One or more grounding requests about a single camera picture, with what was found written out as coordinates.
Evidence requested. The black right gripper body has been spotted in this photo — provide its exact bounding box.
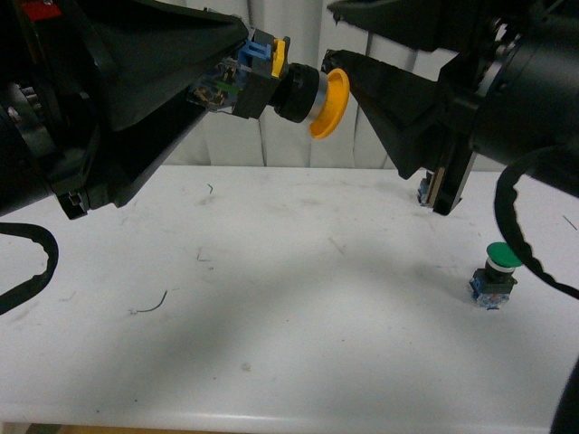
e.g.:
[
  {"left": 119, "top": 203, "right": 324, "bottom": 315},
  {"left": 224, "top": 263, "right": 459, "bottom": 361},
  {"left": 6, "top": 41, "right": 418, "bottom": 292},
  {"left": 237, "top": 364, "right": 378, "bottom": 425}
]
[{"left": 429, "top": 1, "right": 497, "bottom": 215}]

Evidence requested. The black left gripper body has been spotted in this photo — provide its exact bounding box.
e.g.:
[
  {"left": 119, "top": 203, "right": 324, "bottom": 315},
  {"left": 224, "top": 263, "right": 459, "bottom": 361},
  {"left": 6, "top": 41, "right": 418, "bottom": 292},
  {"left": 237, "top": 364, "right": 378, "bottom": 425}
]
[{"left": 17, "top": 1, "right": 117, "bottom": 219}]

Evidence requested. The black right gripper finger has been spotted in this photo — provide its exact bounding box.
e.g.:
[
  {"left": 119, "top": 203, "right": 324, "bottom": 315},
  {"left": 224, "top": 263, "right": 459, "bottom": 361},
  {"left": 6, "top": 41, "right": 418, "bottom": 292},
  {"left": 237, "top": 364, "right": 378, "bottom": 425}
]
[
  {"left": 322, "top": 50, "right": 445, "bottom": 179},
  {"left": 327, "top": 0, "right": 479, "bottom": 51}
]

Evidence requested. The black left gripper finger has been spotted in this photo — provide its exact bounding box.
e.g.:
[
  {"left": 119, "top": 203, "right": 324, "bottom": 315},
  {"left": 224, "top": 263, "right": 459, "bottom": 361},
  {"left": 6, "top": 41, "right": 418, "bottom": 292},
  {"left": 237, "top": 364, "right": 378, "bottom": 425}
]
[
  {"left": 90, "top": 1, "right": 249, "bottom": 131},
  {"left": 107, "top": 92, "right": 207, "bottom": 207}
]

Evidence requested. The yellow mushroom push button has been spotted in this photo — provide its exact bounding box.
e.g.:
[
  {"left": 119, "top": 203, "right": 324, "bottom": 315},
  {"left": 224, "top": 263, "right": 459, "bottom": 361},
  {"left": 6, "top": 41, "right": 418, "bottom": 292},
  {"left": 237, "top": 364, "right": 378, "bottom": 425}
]
[{"left": 187, "top": 27, "right": 350, "bottom": 139}]

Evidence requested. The green mushroom push button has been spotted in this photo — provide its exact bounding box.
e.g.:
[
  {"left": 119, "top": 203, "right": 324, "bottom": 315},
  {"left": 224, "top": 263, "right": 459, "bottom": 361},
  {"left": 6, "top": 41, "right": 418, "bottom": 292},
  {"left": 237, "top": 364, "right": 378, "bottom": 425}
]
[{"left": 470, "top": 241, "right": 522, "bottom": 310}]

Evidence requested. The black left sleeved cable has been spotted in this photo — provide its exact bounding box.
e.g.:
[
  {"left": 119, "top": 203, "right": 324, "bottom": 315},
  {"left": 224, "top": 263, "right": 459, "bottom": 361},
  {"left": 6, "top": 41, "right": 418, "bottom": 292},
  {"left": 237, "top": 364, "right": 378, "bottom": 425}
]
[{"left": 0, "top": 221, "right": 61, "bottom": 316}]

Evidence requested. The black sleeved cable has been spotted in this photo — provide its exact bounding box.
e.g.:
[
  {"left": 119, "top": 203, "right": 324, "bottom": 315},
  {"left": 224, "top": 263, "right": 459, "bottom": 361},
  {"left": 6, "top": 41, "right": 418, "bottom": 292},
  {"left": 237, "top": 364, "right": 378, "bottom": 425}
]
[
  {"left": 493, "top": 145, "right": 579, "bottom": 301},
  {"left": 0, "top": 221, "right": 61, "bottom": 316}
]

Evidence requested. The black right sleeved cable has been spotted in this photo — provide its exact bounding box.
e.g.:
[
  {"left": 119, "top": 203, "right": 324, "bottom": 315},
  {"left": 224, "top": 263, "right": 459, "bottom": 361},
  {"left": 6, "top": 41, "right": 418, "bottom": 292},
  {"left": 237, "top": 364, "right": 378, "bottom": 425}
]
[{"left": 493, "top": 145, "right": 579, "bottom": 301}]

